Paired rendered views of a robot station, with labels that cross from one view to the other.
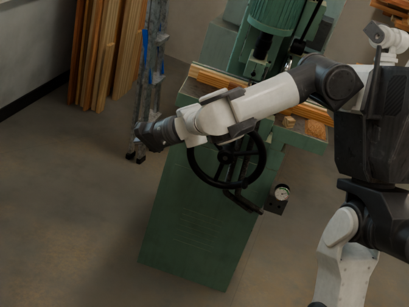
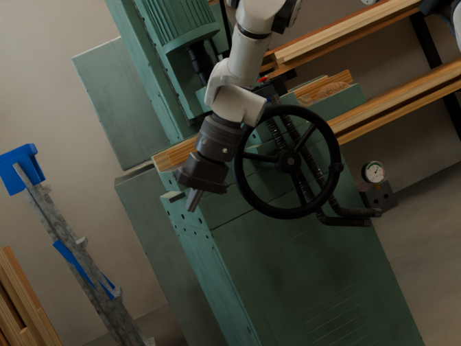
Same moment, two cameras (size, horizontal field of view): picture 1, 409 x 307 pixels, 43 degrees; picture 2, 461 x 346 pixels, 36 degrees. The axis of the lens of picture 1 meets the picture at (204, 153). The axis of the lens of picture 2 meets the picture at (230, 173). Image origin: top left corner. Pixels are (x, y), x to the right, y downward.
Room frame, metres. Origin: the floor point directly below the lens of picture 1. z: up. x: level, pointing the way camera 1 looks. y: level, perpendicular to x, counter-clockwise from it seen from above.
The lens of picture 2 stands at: (-0.06, 0.53, 1.03)
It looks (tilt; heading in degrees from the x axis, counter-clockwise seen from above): 6 degrees down; 345
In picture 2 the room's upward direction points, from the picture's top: 24 degrees counter-clockwise
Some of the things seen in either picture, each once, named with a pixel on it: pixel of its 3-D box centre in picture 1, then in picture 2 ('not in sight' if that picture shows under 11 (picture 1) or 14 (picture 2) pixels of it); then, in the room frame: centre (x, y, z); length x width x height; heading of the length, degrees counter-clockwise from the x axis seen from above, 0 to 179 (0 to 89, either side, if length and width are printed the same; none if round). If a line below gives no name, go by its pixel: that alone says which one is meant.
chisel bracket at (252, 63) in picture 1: (255, 66); (216, 97); (1.96, -0.08, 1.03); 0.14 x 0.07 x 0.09; 179
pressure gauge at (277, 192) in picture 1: (281, 193); (373, 175); (1.72, -0.34, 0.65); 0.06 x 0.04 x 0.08; 89
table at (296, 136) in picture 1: (252, 117); (266, 136); (1.83, -0.13, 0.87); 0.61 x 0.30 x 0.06; 89
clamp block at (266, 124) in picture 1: (253, 117); (269, 119); (1.75, -0.13, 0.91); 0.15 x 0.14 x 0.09; 89
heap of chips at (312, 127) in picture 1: (316, 127); (331, 88); (1.85, -0.38, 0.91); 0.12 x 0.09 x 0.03; 179
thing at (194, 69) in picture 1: (259, 93); (245, 122); (1.96, -0.14, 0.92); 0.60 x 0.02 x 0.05; 89
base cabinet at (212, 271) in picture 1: (211, 185); (294, 294); (2.06, -0.08, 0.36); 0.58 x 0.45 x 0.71; 179
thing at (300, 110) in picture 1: (270, 100); (263, 116); (1.94, -0.19, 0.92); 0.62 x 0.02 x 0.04; 89
